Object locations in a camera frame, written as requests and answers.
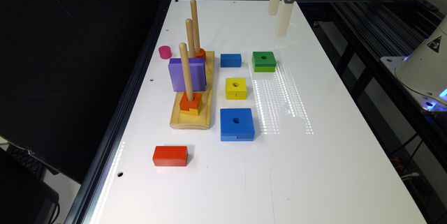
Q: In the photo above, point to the yellow block with hole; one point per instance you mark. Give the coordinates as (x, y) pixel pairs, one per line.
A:
(236, 89)

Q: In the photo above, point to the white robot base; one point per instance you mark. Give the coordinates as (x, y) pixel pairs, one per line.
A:
(423, 72)

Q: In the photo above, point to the green block with hole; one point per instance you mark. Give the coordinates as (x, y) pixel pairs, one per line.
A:
(264, 61)

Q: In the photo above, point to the small blue block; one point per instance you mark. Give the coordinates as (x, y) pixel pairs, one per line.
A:
(231, 60)

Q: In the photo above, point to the orange block on rear peg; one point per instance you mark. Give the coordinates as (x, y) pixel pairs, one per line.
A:
(201, 54)

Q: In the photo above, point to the orange block on peg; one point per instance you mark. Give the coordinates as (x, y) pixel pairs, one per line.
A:
(201, 54)
(195, 104)

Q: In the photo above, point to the purple square block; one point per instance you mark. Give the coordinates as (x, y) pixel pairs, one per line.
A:
(198, 74)

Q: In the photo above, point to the large blue square block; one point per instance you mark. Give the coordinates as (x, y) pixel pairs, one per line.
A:
(237, 124)

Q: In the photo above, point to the orange block on front peg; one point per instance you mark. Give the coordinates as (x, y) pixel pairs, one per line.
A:
(195, 104)

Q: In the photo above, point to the yellow block under orange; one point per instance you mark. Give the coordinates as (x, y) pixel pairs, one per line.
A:
(192, 110)

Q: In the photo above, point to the red rectangular block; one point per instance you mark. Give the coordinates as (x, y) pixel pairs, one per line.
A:
(170, 156)

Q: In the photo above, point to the rear wooden peg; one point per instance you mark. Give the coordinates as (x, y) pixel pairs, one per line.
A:
(196, 35)

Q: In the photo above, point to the wooden peg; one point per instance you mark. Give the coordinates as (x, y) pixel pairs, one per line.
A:
(189, 31)
(186, 71)
(196, 35)

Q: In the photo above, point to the middle wooden peg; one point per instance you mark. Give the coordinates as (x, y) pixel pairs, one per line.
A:
(189, 31)

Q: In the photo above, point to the front wooden peg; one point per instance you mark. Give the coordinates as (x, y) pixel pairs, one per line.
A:
(186, 71)

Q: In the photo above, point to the pink cylinder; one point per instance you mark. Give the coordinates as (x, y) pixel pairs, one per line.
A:
(165, 52)

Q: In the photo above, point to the wooden peg base board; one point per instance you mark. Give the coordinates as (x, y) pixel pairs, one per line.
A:
(179, 120)

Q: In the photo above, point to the black monitor panel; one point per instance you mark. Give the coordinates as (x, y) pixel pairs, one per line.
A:
(64, 67)

